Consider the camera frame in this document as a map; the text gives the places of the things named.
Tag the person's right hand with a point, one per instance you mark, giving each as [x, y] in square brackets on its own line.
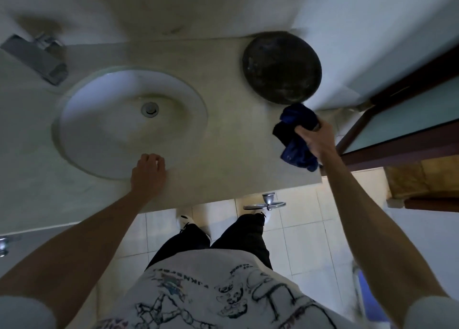
[321, 142]

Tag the person's left hand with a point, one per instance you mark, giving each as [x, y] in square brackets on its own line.
[148, 174]

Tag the dark blue cleaning cloth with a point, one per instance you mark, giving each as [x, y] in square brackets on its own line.
[294, 149]

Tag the person's right forearm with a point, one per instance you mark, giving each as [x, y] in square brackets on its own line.
[376, 239]

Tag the person's left forearm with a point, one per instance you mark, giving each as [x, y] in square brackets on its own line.
[79, 246]

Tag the white oval sink basin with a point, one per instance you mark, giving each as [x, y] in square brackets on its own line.
[107, 131]

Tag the chrome sink drain stopper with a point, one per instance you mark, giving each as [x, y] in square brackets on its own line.
[150, 109]

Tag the beige marble sink countertop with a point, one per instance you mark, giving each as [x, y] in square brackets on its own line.
[229, 142]

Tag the white shoe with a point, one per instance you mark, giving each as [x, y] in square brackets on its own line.
[266, 217]
[186, 221]

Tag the black round tray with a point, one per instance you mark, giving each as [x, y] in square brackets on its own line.
[281, 67]

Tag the wood framed glass door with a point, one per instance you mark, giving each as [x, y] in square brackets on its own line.
[405, 113]

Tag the brown doormat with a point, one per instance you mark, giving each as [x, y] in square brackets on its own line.
[423, 178]

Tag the black trousers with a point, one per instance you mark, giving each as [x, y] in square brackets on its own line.
[247, 235]

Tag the white printed t-shirt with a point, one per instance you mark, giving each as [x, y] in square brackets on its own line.
[215, 289]

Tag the chrome square faucet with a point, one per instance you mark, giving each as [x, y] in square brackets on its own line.
[36, 58]

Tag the blue and white stool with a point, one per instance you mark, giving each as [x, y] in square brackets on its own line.
[373, 300]

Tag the chrome wall hook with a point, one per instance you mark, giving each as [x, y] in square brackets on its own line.
[3, 246]

